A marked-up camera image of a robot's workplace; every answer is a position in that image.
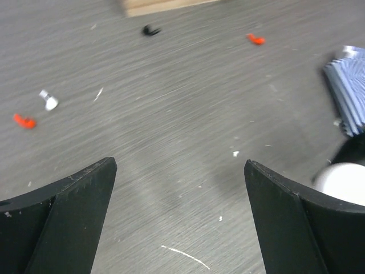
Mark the white earbud upper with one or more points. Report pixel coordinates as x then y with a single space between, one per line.
50 101

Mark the orange earbud left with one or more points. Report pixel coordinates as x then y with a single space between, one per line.
25 122

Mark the white earbud charging case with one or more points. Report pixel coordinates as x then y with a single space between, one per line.
344 181

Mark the orange earbud right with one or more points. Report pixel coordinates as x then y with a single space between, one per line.
256 40

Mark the orange earbud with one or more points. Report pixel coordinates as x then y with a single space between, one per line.
25 122
256 40

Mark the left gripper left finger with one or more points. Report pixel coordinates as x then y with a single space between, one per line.
56 228

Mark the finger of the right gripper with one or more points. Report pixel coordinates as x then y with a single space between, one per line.
352 151

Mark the black earbud centre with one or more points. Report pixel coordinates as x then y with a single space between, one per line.
148 31

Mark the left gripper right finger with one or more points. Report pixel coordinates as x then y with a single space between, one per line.
301 230

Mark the blue striped cloth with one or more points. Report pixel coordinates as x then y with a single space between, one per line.
345 75

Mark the wooden clothes rack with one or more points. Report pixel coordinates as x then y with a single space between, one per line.
135 8

